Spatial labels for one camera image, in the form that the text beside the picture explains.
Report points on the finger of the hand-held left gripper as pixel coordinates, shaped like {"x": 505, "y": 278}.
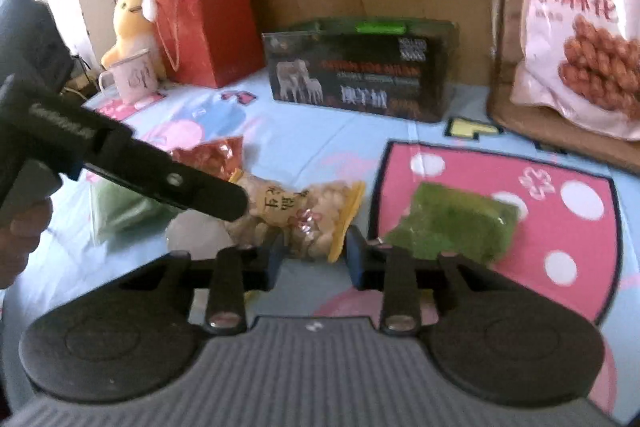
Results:
{"x": 190, "y": 187}

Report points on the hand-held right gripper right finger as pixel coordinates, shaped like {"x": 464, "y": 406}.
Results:
{"x": 355, "y": 257}

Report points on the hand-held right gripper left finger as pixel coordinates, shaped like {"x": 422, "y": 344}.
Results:
{"x": 275, "y": 259}

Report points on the orange red snack packet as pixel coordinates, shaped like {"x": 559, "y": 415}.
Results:
{"x": 210, "y": 157}

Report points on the white jelly cup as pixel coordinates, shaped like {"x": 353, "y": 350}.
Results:
{"x": 195, "y": 232}

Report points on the yellow-edged peanut packet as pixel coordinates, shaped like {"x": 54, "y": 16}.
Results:
{"x": 300, "y": 212}

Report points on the light green packet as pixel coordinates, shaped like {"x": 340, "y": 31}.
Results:
{"x": 125, "y": 212}

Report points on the dark green packet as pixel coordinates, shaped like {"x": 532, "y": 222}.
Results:
{"x": 450, "y": 222}

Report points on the black cardboard box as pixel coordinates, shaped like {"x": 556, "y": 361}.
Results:
{"x": 360, "y": 72}

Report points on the bright green candy packet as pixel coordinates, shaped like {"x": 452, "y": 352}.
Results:
{"x": 380, "y": 27}

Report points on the person's left hand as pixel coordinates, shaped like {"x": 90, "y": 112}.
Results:
{"x": 22, "y": 247}

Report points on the white enamel mug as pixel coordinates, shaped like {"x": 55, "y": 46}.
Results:
{"x": 132, "y": 77}

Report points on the printed cartoon blanket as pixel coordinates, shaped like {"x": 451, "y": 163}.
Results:
{"x": 310, "y": 157}

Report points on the yellow plush duck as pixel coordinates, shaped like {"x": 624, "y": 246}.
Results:
{"x": 130, "y": 22}

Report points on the red gift bag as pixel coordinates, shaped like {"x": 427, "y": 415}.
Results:
{"x": 215, "y": 22}

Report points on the brown seat cushion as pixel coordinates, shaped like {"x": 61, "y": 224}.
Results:
{"x": 505, "y": 72}

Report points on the large pink snack bag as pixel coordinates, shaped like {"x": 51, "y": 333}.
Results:
{"x": 575, "y": 7}

